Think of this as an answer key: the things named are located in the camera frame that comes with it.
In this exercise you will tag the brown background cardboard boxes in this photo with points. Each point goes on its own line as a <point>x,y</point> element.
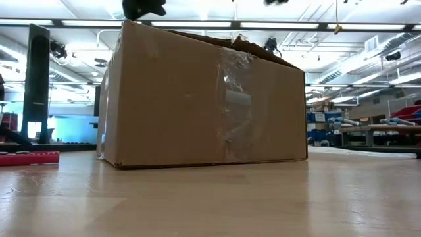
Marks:
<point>324,106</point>

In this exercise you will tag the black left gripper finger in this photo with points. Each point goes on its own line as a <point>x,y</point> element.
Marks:
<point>141,8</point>

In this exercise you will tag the wooden background table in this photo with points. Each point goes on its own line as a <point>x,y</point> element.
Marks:
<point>378,128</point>

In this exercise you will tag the red crate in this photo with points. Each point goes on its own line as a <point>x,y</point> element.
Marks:
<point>9,121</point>

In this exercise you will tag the blue storage bin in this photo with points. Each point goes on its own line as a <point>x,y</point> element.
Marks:
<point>317,135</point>

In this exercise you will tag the red box cutter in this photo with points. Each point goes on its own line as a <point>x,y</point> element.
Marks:
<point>29,158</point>

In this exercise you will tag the blue bin with white label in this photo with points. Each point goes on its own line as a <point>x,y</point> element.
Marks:
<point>333,116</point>

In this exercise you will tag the black ceiling device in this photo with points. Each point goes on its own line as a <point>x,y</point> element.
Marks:
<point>393,56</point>
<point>271,44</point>
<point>58,50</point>

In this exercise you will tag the tall black column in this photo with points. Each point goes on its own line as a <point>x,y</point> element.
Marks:
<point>36,82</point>

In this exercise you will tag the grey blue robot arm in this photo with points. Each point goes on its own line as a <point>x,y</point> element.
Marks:
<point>348,121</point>
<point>398,121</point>

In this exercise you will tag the red storage bins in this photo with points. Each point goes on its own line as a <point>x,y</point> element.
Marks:
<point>408,112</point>

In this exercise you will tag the black wall screen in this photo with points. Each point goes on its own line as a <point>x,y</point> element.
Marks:
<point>97,100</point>

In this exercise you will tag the brown cardboard box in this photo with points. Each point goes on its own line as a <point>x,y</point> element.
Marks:
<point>171,105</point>

